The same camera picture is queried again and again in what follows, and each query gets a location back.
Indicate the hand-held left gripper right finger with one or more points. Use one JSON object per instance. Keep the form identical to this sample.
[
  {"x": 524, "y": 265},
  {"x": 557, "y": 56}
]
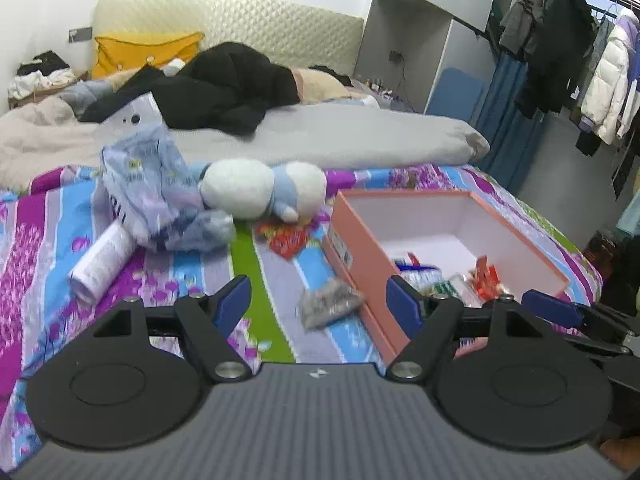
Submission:
[{"x": 404, "y": 305}]

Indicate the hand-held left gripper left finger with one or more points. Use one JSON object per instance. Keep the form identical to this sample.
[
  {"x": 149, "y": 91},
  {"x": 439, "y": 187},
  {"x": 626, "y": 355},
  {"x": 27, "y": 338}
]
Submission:
[{"x": 234, "y": 302}]

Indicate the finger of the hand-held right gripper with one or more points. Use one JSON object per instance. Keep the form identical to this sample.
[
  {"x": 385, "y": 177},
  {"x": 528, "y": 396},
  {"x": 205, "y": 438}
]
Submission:
[{"x": 550, "y": 307}]

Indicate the blue snack packet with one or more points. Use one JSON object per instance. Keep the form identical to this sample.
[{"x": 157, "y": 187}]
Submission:
[{"x": 417, "y": 272}]

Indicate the small red snack packet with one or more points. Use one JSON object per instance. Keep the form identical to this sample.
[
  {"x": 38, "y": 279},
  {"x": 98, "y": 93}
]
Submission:
[
  {"x": 485, "y": 280},
  {"x": 285, "y": 240}
]

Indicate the pink cardboard box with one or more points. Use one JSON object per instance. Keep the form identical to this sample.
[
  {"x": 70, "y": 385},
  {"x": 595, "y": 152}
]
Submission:
[{"x": 360, "y": 230}]

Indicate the person's right hand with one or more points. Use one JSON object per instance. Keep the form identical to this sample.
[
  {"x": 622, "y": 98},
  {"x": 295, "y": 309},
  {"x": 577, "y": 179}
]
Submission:
[{"x": 620, "y": 455}]

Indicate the dark bag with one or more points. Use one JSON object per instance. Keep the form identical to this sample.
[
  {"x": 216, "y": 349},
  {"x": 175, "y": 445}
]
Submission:
[{"x": 610, "y": 270}]

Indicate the white plush toy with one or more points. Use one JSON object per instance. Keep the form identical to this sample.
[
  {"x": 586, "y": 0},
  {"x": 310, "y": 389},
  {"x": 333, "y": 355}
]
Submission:
[{"x": 240, "y": 190}]

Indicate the teal cloth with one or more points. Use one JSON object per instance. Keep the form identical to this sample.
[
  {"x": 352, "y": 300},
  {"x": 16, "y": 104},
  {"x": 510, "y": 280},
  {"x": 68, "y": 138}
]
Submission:
[{"x": 630, "y": 217}]

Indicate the white tube bottle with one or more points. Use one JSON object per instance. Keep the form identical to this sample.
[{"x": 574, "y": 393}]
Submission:
[{"x": 102, "y": 260}]

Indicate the blue white plastic bag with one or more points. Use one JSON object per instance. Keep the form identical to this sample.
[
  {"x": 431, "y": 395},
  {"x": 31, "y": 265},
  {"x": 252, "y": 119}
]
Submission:
[{"x": 150, "y": 185}]

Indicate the grey duvet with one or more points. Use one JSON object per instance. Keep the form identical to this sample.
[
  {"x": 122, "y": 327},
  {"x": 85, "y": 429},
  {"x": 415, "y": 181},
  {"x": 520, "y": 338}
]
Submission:
[{"x": 350, "y": 135}]

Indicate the blue curtain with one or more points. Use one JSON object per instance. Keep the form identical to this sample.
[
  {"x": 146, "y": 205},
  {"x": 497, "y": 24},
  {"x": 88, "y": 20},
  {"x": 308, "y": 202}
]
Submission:
[{"x": 510, "y": 125}]

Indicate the floral striped bedsheet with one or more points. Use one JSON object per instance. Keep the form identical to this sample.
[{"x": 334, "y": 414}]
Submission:
[{"x": 45, "y": 260}]

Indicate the black jacket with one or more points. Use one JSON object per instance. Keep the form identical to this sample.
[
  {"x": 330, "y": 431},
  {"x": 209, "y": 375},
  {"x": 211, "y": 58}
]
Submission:
[{"x": 225, "y": 85}]

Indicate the group of small bottles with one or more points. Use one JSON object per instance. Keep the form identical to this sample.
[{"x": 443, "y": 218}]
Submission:
[{"x": 380, "y": 87}]

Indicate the white puffer hanging jacket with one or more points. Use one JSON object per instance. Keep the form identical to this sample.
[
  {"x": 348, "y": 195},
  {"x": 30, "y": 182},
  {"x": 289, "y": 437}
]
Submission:
[{"x": 612, "y": 85}]

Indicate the beige pillow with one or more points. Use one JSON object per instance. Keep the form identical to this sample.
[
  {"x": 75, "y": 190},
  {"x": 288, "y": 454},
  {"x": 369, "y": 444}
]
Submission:
[{"x": 322, "y": 85}]

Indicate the black hanging coat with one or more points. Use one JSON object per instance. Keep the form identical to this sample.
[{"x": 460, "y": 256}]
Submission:
[{"x": 560, "y": 50}]

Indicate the yellow pillow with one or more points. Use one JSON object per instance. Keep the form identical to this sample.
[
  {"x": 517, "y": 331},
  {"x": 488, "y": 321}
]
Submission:
[{"x": 135, "y": 52}]

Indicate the cream quilted headboard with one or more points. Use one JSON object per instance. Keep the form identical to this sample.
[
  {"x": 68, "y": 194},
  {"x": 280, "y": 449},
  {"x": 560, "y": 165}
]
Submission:
[{"x": 250, "y": 20}]

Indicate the grey striped hanging jacket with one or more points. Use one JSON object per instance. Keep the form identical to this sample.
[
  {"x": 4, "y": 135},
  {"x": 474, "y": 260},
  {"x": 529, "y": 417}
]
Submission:
[{"x": 522, "y": 15}]

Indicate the pile of clothes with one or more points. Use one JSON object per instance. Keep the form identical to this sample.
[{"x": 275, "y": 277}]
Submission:
[{"x": 40, "y": 77}]

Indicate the black wall outlet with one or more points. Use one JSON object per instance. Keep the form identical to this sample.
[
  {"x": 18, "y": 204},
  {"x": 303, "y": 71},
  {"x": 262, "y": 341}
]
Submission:
[{"x": 395, "y": 56}]

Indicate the grey wall switch plate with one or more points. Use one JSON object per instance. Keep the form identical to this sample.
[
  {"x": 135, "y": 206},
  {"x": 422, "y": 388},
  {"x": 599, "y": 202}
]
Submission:
[{"x": 80, "y": 34}]

